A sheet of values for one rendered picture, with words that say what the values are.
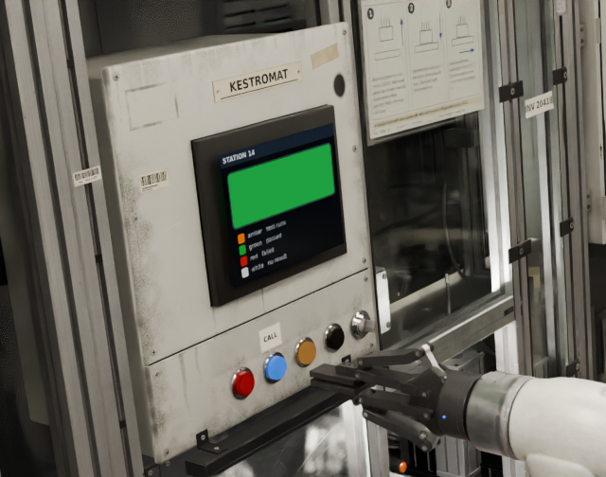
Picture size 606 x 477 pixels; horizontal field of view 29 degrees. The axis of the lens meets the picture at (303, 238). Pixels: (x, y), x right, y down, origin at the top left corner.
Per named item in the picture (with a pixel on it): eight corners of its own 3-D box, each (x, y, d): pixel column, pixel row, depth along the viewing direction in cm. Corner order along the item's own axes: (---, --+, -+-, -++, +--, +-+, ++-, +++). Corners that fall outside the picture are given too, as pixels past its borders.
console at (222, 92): (176, 470, 135) (122, 67, 124) (23, 423, 154) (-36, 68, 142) (392, 353, 166) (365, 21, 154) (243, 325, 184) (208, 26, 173)
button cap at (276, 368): (273, 383, 149) (270, 361, 149) (261, 380, 150) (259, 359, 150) (288, 375, 151) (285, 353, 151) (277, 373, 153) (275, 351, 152)
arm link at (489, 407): (547, 365, 129) (500, 357, 133) (504, 394, 123) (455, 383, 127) (551, 442, 132) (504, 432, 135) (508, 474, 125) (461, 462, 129)
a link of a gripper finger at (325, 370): (354, 386, 141) (353, 379, 140) (309, 377, 145) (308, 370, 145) (369, 378, 143) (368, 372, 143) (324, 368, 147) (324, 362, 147)
